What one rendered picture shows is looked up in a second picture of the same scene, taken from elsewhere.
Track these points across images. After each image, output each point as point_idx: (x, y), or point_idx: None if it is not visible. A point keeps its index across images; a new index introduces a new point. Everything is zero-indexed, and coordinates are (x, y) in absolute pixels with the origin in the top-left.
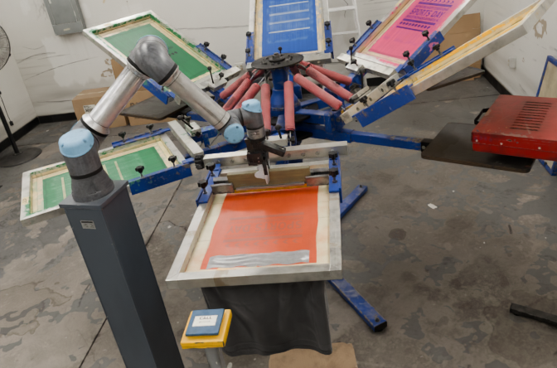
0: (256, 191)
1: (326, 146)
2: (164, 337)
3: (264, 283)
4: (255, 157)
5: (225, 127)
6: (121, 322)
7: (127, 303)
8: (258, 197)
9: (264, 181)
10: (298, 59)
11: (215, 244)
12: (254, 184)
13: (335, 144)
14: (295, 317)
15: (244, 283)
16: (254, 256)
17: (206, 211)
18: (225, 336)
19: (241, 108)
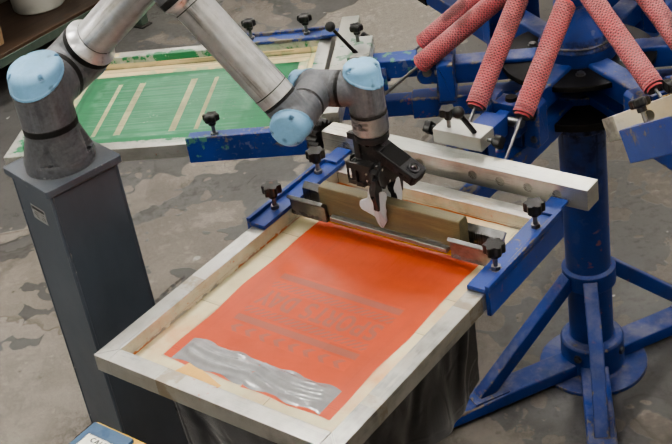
0: (368, 232)
1: (548, 180)
2: (165, 435)
3: None
4: (360, 171)
5: (274, 111)
6: (90, 385)
7: (94, 359)
8: (361, 247)
9: None
10: None
11: (219, 317)
12: (363, 219)
13: (567, 181)
14: None
15: (197, 407)
16: (252, 366)
17: (256, 246)
18: None
19: (340, 74)
